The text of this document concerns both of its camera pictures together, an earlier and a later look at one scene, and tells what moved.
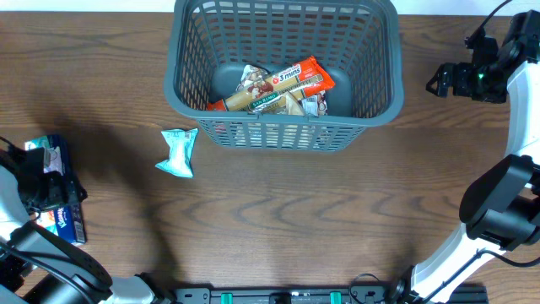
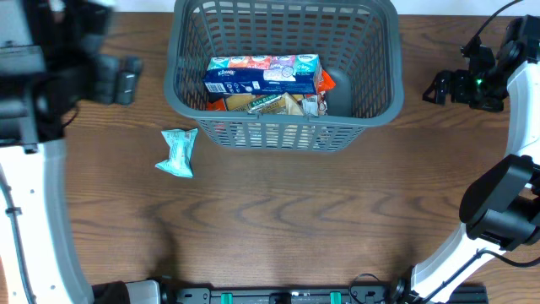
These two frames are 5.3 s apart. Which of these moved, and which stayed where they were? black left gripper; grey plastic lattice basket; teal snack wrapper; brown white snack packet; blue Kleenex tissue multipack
Moved: blue Kleenex tissue multipack; black left gripper
Stayed: grey plastic lattice basket; brown white snack packet; teal snack wrapper
